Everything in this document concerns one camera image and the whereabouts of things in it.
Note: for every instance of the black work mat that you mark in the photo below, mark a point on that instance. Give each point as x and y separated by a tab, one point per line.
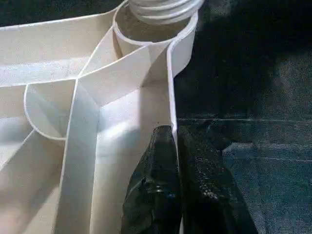
243	97

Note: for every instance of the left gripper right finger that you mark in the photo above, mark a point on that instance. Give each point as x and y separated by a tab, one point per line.
209	195

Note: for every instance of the white plastic table top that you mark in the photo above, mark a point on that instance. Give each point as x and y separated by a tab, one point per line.
48	61

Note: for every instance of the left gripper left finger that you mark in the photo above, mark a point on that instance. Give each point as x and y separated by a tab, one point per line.
156	190

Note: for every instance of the white plastic table leg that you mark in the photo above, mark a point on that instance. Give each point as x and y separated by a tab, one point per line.
165	12

